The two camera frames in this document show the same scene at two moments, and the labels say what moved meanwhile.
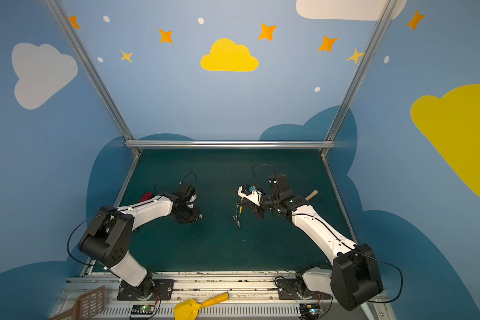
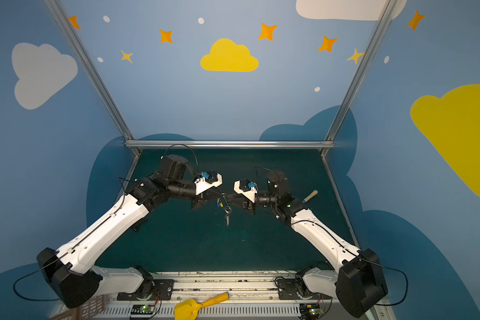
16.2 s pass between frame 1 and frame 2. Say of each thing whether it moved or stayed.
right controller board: stayed
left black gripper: moved
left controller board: stayed
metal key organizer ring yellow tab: moved
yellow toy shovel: stayed
